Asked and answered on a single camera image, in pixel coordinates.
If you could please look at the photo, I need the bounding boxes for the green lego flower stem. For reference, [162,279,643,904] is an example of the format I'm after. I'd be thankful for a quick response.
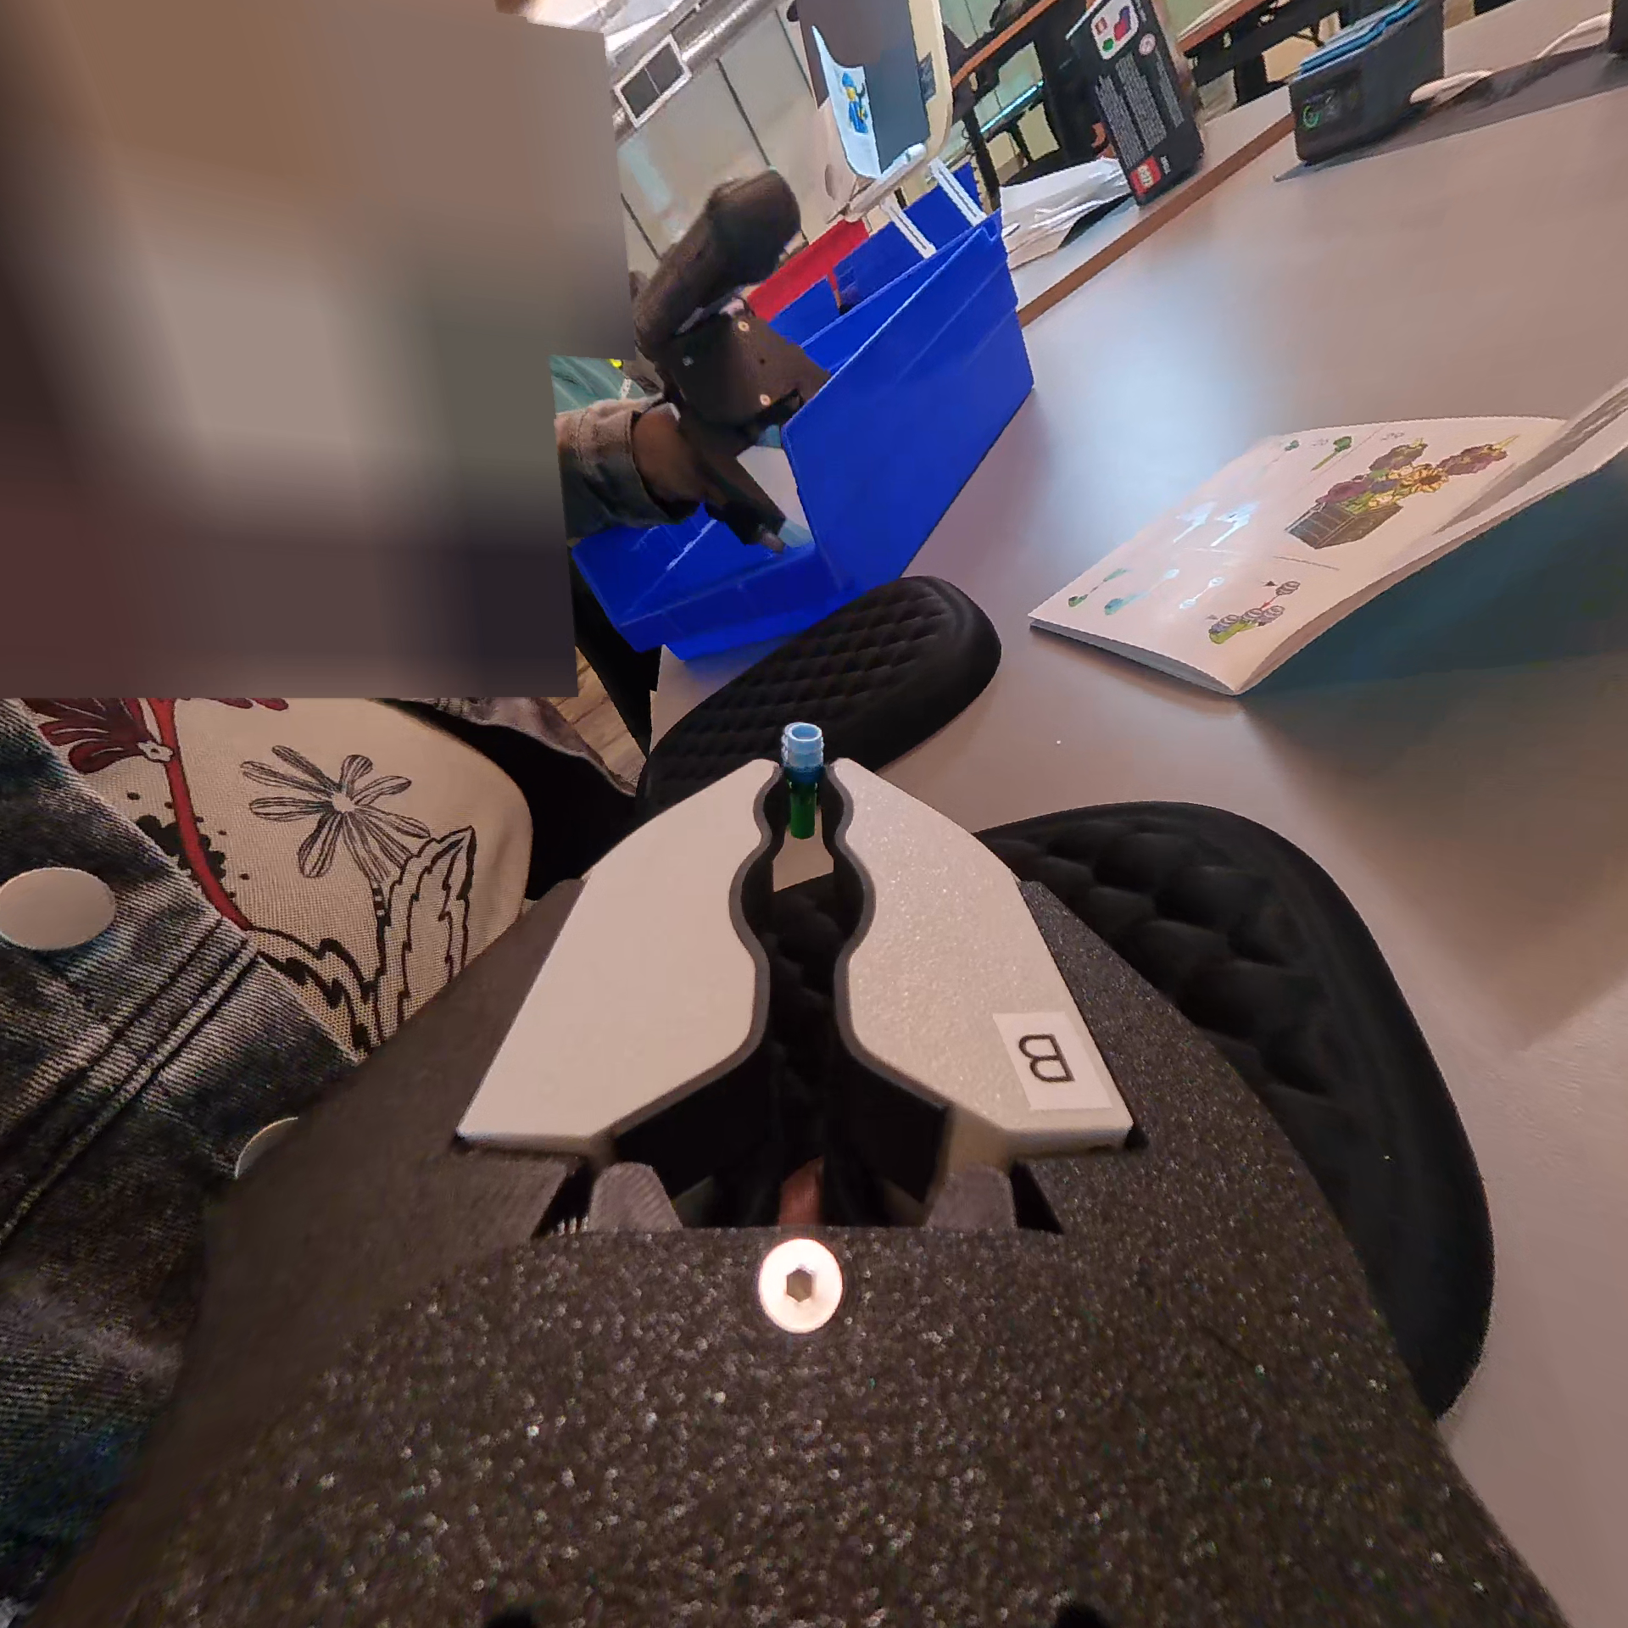
[779,721,830,841]

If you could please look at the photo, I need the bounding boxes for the person's left hand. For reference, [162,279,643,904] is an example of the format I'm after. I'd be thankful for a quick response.
[627,400,793,554]

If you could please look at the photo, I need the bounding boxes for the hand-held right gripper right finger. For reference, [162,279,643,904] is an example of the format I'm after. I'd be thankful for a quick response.
[826,759,1137,1233]

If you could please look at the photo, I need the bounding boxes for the dark denim jacket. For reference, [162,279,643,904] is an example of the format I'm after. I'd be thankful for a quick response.
[0,696,639,1609]

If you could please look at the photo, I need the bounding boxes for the white paper sheets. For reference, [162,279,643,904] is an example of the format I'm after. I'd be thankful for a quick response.
[998,158,1134,268]

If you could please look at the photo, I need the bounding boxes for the white instruction booklet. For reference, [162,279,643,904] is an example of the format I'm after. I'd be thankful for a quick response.
[1028,379,1628,696]

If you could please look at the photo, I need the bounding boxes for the blue plastic bin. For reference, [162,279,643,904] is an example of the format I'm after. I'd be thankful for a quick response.
[572,209,1035,664]

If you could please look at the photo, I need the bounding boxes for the printed display card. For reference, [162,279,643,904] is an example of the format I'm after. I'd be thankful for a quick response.
[795,0,952,214]

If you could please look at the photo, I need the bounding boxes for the black cardboard set box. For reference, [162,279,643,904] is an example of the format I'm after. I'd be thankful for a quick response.
[1067,0,1207,204]

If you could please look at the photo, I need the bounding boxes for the dark grey case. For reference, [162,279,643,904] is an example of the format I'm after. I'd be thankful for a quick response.
[1288,0,1445,166]

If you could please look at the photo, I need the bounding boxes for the red plastic bin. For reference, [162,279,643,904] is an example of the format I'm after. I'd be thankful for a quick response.
[748,218,873,320]

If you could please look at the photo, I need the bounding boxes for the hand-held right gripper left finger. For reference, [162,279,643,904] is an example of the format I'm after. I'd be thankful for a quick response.
[454,759,784,1188]

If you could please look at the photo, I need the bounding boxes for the black quilted wrist pad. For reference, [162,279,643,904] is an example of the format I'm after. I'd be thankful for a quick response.
[977,802,1499,1420]
[637,576,1005,815]

